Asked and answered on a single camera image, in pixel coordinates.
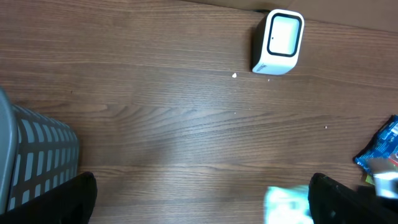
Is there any white barcode scanner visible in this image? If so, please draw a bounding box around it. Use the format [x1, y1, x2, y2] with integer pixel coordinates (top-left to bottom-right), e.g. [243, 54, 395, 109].
[251, 9, 305, 75]

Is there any blue snack packet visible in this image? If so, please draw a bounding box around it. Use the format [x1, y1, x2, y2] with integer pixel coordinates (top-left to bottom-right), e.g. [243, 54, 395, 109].
[353, 114, 397, 174]

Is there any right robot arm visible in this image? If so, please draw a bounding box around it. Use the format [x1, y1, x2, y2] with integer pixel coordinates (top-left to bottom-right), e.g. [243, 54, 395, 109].
[308, 173, 397, 224]

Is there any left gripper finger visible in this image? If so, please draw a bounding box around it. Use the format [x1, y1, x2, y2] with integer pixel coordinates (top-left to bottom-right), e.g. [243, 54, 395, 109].
[1, 172, 98, 224]

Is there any mint green white packet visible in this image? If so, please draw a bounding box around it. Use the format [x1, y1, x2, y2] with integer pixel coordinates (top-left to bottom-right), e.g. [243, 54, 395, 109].
[264, 185, 313, 224]

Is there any grey plastic mesh basket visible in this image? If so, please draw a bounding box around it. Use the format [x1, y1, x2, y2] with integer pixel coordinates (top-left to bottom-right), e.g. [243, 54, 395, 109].
[1, 91, 80, 213]

